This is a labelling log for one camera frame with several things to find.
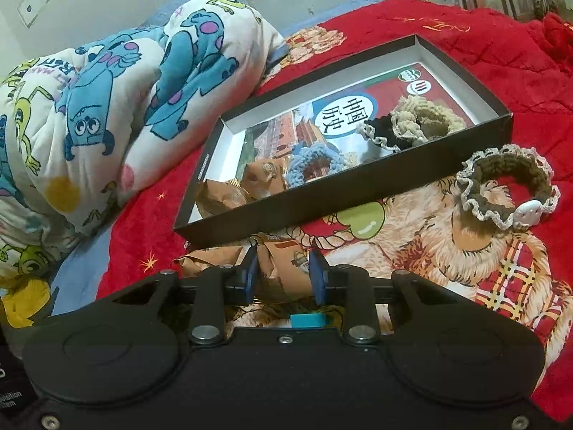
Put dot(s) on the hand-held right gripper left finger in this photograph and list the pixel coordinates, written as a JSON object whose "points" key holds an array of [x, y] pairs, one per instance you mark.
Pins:
{"points": [[250, 277]]}

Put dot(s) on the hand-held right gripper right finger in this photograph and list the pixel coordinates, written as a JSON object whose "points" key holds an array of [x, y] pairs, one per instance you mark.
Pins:
{"points": [[316, 277]]}

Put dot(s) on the brown triangular snack packet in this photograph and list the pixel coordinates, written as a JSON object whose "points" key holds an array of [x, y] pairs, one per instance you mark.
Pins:
{"points": [[264, 174], [224, 195], [282, 273]]}

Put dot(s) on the black shallow box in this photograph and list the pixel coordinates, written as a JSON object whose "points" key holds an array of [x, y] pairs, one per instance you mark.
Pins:
{"points": [[313, 206]]}

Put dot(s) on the blue crochet scrunchie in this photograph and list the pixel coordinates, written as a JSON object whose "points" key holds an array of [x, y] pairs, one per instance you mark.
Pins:
{"points": [[299, 157]]}

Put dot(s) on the black crochet scrunchie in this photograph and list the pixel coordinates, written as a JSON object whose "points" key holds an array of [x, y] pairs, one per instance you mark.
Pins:
{"points": [[380, 132]]}

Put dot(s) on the beige crochet scrunchie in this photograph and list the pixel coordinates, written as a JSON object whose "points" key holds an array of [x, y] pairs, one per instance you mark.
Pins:
{"points": [[429, 116]]}

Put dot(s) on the brown crochet scrunchie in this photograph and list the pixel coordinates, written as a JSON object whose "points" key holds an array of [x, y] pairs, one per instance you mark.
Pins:
{"points": [[506, 163]]}

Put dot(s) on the printed picture book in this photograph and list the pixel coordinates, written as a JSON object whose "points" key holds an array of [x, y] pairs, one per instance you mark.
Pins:
{"points": [[331, 116]]}

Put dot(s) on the cartoon monster printed blanket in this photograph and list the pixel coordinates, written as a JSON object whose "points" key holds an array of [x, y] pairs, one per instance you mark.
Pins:
{"points": [[112, 98]]}

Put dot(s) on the red bear printed blanket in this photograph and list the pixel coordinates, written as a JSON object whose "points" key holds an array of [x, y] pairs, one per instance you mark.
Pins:
{"points": [[492, 53]]}

